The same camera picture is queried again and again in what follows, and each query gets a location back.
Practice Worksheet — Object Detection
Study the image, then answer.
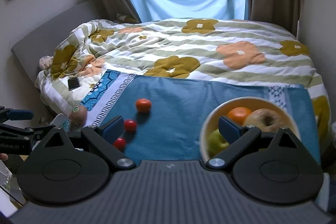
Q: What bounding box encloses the small red tomato front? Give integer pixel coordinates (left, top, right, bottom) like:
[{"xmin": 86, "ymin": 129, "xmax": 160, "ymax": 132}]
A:
[{"xmin": 113, "ymin": 137, "xmax": 126, "ymax": 152}]

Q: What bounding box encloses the small red tomato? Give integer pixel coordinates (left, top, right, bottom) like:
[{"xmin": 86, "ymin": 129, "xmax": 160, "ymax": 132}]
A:
[
  {"xmin": 113, "ymin": 137, "xmax": 126, "ymax": 152},
  {"xmin": 124, "ymin": 119, "xmax": 137, "ymax": 133}
]

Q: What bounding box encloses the large orange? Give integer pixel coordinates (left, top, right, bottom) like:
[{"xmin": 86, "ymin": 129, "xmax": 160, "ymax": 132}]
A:
[{"xmin": 227, "ymin": 107, "xmax": 252, "ymax": 125}]

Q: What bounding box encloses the green apple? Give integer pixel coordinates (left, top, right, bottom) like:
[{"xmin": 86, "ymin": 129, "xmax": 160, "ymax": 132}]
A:
[{"xmin": 207, "ymin": 129, "xmax": 230, "ymax": 157}]

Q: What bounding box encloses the yellow cartoon ceramic bowl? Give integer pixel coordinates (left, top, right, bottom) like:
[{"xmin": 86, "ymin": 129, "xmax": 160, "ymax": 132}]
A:
[{"xmin": 199, "ymin": 97, "xmax": 301, "ymax": 163}]

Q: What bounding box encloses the large yellowish brown apple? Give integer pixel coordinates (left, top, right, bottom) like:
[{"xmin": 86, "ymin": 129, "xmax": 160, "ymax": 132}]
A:
[{"xmin": 243, "ymin": 109, "xmax": 289, "ymax": 132}]

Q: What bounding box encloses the small tangerine front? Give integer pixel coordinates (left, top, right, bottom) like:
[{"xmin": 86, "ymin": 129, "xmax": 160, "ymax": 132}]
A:
[{"xmin": 135, "ymin": 98, "xmax": 152, "ymax": 114}]

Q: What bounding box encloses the brown kiwi with sticker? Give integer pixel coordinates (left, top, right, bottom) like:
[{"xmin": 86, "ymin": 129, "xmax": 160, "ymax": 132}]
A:
[{"xmin": 69, "ymin": 105, "xmax": 87, "ymax": 128}]

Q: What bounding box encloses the person's right hand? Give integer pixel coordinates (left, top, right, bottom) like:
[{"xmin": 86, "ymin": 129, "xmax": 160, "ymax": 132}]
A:
[{"xmin": 0, "ymin": 153, "xmax": 9, "ymax": 161}]

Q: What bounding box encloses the blue patterned table cloth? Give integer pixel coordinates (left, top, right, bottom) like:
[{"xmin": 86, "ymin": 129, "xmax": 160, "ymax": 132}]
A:
[{"xmin": 70, "ymin": 70, "xmax": 320, "ymax": 162}]

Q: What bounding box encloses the black smartphone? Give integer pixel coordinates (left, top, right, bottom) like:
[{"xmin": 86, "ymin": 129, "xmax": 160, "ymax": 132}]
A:
[{"xmin": 68, "ymin": 77, "xmax": 80, "ymax": 91}]

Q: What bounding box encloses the grey bed headboard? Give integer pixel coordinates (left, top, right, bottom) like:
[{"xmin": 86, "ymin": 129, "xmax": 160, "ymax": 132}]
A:
[{"xmin": 11, "ymin": 0, "xmax": 101, "ymax": 82}]

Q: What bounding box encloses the floral striped duvet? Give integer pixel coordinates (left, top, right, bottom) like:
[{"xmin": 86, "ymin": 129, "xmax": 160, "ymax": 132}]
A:
[{"xmin": 35, "ymin": 19, "xmax": 333, "ymax": 150}]

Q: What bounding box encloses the floral pillow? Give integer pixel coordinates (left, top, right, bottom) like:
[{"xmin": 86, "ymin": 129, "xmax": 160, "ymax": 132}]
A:
[{"xmin": 116, "ymin": 14, "xmax": 139, "ymax": 24}]

